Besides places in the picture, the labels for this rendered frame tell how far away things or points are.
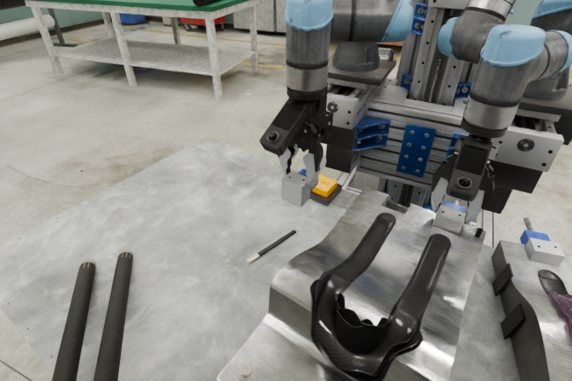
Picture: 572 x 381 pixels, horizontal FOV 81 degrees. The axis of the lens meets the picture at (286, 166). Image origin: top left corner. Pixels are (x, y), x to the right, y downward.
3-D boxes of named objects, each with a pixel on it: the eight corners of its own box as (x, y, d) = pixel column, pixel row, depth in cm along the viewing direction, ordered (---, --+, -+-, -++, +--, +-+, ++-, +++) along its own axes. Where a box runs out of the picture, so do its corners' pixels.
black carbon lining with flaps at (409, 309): (378, 216, 74) (385, 182, 69) (455, 248, 66) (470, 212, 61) (288, 345, 50) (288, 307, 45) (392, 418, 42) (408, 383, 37)
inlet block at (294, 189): (312, 171, 82) (313, 152, 79) (330, 178, 80) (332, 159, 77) (282, 198, 73) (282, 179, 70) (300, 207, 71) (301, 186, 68)
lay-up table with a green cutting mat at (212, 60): (116, 54, 504) (94, -25, 448) (263, 70, 437) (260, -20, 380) (48, 76, 415) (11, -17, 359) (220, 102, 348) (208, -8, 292)
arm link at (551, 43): (522, 21, 63) (486, 28, 58) (592, 32, 55) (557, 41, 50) (506, 64, 67) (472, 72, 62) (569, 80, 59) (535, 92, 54)
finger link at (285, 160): (300, 169, 77) (309, 137, 71) (285, 181, 73) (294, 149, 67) (288, 162, 78) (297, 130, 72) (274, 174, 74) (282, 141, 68)
